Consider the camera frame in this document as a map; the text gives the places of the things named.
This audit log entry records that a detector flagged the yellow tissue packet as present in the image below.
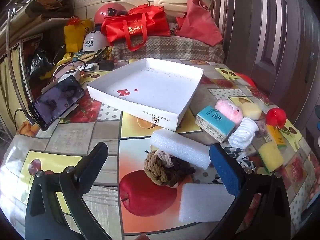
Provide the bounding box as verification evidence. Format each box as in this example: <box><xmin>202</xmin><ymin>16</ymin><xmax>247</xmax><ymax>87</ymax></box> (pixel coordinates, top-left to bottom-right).
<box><xmin>265</xmin><ymin>125</ymin><xmax>287</xmax><ymax>148</ymax></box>

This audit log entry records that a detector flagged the white helmet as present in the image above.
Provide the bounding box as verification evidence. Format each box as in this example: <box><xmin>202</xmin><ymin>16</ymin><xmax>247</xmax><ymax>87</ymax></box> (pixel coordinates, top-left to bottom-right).
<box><xmin>82</xmin><ymin>29</ymin><xmax>112</xmax><ymax>53</ymax></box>

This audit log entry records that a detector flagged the cow print cloth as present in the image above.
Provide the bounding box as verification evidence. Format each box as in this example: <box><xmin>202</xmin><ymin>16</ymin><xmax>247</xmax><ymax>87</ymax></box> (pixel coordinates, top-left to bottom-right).
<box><xmin>212</xmin><ymin>144</ymin><xmax>259</xmax><ymax>183</ymax></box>

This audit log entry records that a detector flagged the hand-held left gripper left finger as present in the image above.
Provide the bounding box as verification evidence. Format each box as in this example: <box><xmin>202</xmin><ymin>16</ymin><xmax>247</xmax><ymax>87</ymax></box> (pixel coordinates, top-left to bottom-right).
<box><xmin>25</xmin><ymin>142</ymin><xmax>118</xmax><ymax>240</ymax></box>

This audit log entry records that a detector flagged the white power bank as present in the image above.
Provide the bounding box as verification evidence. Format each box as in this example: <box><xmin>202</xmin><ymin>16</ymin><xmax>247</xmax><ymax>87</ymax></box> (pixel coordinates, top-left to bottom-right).
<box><xmin>57</xmin><ymin>70</ymin><xmax>81</xmax><ymax>83</ymax></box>

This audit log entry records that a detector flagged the dark brown rope knot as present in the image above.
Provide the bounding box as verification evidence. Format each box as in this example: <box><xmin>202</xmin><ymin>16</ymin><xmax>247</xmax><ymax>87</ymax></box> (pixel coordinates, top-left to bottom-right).
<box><xmin>167</xmin><ymin>156</ymin><xmax>197</xmax><ymax>188</ymax></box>

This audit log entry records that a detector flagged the cream round sponge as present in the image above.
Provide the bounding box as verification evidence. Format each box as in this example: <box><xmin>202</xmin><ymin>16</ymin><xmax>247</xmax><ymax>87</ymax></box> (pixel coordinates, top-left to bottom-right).
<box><xmin>241</xmin><ymin>102</ymin><xmax>263</xmax><ymax>120</ymax></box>

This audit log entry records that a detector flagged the red plastic bag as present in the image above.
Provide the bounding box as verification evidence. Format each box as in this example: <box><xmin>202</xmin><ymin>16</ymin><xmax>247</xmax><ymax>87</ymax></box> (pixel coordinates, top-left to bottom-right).
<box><xmin>175</xmin><ymin>0</ymin><xmax>223</xmax><ymax>47</ymax></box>

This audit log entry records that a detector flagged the yellow shopping bag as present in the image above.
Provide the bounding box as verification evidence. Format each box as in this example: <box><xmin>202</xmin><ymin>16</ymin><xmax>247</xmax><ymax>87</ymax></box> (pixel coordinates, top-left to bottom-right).
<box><xmin>64</xmin><ymin>17</ymin><xmax>94</xmax><ymax>53</ymax></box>

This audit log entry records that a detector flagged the metal pole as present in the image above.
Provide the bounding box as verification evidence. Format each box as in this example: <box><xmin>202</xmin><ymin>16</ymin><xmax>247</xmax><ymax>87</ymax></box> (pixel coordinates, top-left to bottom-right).
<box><xmin>5</xmin><ymin>6</ymin><xmax>15</xmax><ymax>120</ymax></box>

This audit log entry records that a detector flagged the white cardboard box tray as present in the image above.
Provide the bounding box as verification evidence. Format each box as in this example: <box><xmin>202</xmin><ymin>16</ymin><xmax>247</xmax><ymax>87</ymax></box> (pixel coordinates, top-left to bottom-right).
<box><xmin>87</xmin><ymin>57</ymin><xmax>204</xmax><ymax>132</ymax></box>

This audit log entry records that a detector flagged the stack of cream foam sheets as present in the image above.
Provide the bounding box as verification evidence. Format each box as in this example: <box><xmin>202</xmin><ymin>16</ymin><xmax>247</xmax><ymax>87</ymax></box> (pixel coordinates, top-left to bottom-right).
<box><xmin>153</xmin><ymin>0</ymin><xmax>189</xmax><ymax>18</ymax></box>

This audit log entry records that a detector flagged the brown wooden door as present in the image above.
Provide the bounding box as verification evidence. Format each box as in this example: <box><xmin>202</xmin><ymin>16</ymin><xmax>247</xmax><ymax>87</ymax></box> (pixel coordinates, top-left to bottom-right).
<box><xmin>212</xmin><ymin>0</ymin><xmax>320</xmax><ymax>130</ymax></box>

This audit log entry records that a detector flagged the black power adapter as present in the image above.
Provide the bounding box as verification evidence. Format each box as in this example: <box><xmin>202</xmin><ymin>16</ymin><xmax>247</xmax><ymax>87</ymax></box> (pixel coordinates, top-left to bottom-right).
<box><xmin>98</xmin><ymin>59</ymin><xmax>115</xmax><ymax>71</ymax></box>

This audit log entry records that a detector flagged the pink plush toy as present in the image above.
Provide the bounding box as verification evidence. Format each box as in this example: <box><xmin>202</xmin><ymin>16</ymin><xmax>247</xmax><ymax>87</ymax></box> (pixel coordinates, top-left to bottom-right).
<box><xmin>215</xmin><ymin>99</ymin><xmax>243</xmax><ymax>125</ymax></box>

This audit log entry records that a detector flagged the yellow plastic sheet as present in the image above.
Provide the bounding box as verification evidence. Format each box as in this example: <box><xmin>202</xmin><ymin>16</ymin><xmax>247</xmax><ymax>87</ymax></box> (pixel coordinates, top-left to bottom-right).
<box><xmin>57</xmin><ymin>52</ymin><xmax>83</xmax><ymax>65</ymax></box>

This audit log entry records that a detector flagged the black smartphone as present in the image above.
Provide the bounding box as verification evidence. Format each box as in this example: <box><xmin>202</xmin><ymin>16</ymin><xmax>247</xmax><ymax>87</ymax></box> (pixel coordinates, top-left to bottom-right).
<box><xmin>28</xmin><ymin>75</ymin><xmax>85</xmax><ymax>131</ymax></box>

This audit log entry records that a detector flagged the long white foam block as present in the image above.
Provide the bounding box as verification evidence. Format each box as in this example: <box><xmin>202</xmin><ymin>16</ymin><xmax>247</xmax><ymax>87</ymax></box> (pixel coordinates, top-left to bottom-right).
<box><xmin>150</xmin><ymin>129</ymin><xmax>212</xmax><ymax>170</ymax></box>

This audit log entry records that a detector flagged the black phone cable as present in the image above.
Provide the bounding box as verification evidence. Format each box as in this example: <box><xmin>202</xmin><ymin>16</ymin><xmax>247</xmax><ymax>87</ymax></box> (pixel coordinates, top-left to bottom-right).
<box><xmin>14</xmin><ymin>108</ymin><xmax>35</xmax><ymax>133</ymax></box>

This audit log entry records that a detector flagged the teal tissue packet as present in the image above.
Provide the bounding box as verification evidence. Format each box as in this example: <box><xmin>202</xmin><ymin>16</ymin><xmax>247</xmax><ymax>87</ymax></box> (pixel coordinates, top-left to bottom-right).
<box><xmin>195</xmin><ymin>106</ymin><xmax>237</xmax><ymax>143</ymax></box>

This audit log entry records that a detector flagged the plaid covered bench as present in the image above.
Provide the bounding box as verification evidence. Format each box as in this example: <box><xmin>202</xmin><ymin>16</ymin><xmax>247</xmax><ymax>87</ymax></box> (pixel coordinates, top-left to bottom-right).
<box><xmin>111</xmin><ymin>36</ymin><xmax>225</xmax><ymax>64</ymax></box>

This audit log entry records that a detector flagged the pinkish grey rope knot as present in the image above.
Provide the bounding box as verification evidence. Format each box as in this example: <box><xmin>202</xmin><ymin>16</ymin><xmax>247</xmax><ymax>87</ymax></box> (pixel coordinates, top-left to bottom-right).
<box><xmin>154</xmin><ymin>149</ymin><xmax>175</xmax><ymax>168</ymax></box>

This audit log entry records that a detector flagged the fruit print tablecloth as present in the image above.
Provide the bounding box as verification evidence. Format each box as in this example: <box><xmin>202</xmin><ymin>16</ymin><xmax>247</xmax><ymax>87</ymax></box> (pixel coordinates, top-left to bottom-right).
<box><xmin>0</xmin><ymin>57</ymin><xmax>320</xmax><ymax>240</ymax></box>

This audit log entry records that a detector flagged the red helmet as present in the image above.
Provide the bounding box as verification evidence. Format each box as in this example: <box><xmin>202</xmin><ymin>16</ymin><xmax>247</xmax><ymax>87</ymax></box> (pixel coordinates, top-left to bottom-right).
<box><xmin>94</xmin><ymin>4</ymin><xmax>130</xmax><ymax>27</ymax></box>

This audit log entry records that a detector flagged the white cloth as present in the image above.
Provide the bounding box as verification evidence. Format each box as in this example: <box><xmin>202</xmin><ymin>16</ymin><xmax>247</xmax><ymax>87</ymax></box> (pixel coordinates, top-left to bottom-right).
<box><xmin>229</xmin><ymin>117</ymin><xmax>259</xmax><ymax>147</ymax></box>

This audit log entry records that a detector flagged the tan rope knot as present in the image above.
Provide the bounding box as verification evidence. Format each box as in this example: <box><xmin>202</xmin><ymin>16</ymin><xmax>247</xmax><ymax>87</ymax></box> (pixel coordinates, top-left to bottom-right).
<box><xmin>144</xmin><ymin>152</ymin><xmax>173</xmax><ymax>187</ymax></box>

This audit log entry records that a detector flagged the black plastic bag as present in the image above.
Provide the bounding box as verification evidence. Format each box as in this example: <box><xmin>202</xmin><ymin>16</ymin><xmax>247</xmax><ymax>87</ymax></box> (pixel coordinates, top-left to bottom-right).
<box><xmin>27</xmin><ymin>46</ymin><xmax>65</xmax><ymax>80</ymax></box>

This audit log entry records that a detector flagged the red plush apple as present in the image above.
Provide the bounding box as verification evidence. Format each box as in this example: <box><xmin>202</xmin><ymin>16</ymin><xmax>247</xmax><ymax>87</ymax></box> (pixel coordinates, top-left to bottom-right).
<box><xmin>265</xmin><ymin>107</ymin><xmax>287</xmax><ymax>128</ymax></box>

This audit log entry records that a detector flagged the yellow green scrub sponge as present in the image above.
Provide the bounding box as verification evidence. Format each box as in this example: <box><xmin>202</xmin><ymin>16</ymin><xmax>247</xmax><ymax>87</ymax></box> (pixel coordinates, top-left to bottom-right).
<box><xmin>257</xmin><ymin>141</ymin><xmax>284</xmax><ymax>173</ymax></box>

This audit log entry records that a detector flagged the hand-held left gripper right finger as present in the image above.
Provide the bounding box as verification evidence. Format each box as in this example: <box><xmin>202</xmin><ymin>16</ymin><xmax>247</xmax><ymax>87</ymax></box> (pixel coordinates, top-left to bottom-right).
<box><xmin>209</xmin><ymin>144</ymin><xmax>292</xmax><ymax>240</ymax></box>

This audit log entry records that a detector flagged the red packet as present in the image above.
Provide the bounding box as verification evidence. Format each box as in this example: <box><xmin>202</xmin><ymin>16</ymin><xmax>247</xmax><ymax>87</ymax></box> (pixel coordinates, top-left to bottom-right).
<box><xmin>234</xmin><ymin>72</ymin><xmax>255</xmax><ymax>87</ymax></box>

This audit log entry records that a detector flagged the red tote bag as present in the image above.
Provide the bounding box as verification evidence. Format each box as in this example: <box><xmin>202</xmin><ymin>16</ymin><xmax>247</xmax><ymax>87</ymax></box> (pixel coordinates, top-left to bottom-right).
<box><xmin>100</xmin><ymin>4</ymin><xmax>172</xmax><ymax>52</ymax></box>

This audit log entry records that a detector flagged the yellow curtain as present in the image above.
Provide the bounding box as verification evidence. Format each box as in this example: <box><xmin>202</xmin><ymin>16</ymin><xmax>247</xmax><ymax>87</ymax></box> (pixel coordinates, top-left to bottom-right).
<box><xmin>0</xmin><ymin>40</ymin><xmax>28</xmax><ymax>130</ymax></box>

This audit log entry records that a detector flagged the metal shelf rack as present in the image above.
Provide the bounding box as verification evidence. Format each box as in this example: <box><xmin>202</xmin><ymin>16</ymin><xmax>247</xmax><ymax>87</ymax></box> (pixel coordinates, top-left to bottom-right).
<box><xmin>19</xmin><ymin>34</ymin><xmax>44</xmax><ymax>105</ymax></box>

